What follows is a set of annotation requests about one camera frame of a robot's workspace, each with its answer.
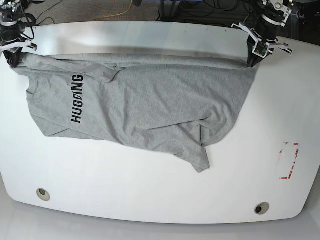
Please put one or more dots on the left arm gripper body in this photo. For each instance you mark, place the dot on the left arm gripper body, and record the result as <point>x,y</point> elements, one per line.
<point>274,44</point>

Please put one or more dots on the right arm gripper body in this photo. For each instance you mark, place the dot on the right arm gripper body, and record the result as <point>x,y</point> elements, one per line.
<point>14,45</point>

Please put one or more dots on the grey t-shirt with black lettering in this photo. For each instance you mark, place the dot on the grey t-shirt with black lettering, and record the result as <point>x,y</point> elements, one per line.
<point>171,104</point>

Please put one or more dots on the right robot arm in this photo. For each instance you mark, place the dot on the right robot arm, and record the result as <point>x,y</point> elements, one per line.
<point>16,29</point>

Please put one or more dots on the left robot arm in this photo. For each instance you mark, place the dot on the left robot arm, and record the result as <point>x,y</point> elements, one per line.
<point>272,15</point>

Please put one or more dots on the red tape rectangle marking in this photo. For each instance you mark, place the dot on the red tape rectangle marking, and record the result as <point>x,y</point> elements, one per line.
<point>286,161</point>

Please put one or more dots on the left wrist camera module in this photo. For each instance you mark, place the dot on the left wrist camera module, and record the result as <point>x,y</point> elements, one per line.
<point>261,49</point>

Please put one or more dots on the left table cable grommet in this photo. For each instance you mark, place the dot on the left table cable grommet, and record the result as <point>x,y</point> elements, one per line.
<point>43,194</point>

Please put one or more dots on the table cable grommet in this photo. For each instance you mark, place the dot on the table cable grommet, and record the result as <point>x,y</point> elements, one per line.
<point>262,208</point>
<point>43,194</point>

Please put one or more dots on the right table cable grommet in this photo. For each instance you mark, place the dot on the right table cable grommet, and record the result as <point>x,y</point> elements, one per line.
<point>262,208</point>

